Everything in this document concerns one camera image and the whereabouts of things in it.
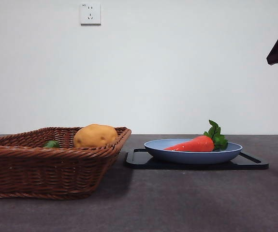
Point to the brown wicker basket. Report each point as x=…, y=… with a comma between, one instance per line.
x=44, y=174

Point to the green vegetable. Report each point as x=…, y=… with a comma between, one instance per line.
x=51, y=144

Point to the blue round plate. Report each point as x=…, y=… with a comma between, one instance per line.
x=189, y=157

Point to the black flat tray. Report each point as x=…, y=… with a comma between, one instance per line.
x=138, y=162

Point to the white wall socket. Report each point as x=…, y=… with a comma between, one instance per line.
x=90, y=14

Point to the yellow-brown potato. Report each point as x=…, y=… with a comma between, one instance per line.
x=95, y=135

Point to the orange carrot with green leaves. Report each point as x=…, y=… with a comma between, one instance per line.
x=196, y=145

